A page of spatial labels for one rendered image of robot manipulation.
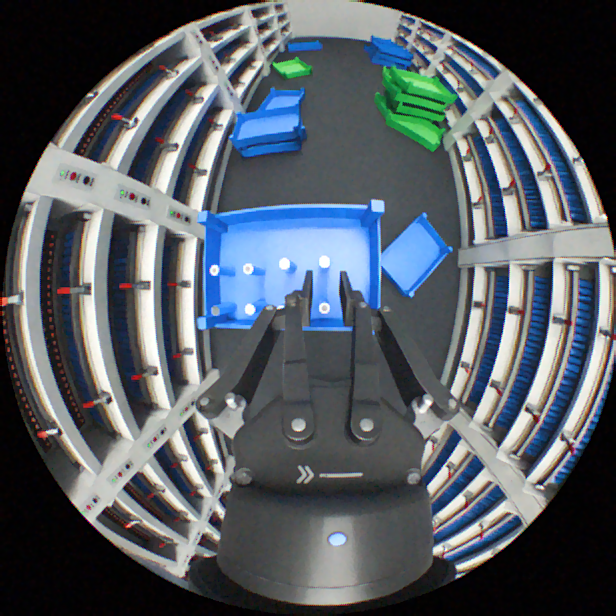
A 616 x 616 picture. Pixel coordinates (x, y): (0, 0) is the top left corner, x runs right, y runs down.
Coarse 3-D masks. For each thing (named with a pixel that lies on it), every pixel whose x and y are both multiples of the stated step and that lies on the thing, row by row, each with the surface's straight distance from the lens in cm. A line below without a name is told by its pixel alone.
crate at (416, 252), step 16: (416, 224) 88; (400, 240) 82; (416, 240) 86; (432, 240) 91; (384, 256) 78; (400, 256) 81; (416, 256) 84; (432, 256) 89; (384, 272) 75; (400, 272) 80; (416, 272) 84; (400, 288) 75; (416, 288) 78
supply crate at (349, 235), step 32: (224, 224) 38; (256, 224) 37; (288, 224) 35; (320, 224) 34; (352, 224) 35; (224, 256) 38; (256, 256) 35; (288, 256) 33; (320, 256) 33; (352, 256) 33; (224, 288) 38; (256, 288) 35; (288, 288) 33; (320, 288) 32; (352, 288) 33; (224, 320) 37; (320, 320) 33
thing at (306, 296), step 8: (312, 272) 21; (304, 280) 18; (312, 280) 21; (304, 288) 17; (312, 288) 21; (304, 296) 15; (312, 296) 21; (304, 304) 15; (304, 312) 16; (304, 320) 16
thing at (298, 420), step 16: (288, 304) 15; (288, 320) 13; (288, 336) 12; (288, 352) 10; (304, 352) 10; (288, 368) 9; (304, 368) 9; (288, 384) 8; (304, 384) 8; (288, 400) 8; (304, 400) 8; (288, 416) 7; (304, 416) 7; (288, 432) 7; (304, 432) 7
